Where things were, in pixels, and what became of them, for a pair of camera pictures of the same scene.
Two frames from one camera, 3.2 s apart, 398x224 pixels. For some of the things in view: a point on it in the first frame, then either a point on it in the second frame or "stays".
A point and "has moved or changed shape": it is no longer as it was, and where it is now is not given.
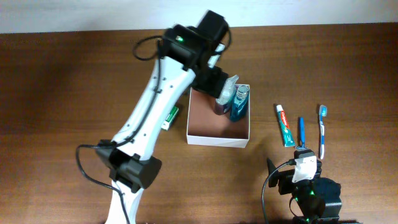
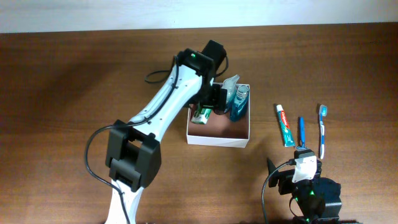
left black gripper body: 212,83 → 216,98
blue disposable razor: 302,135 stays
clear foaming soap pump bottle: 224,99 stays
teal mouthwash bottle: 240,102 stays
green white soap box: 167,122 has moved or changed shape
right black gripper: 286,181 stays
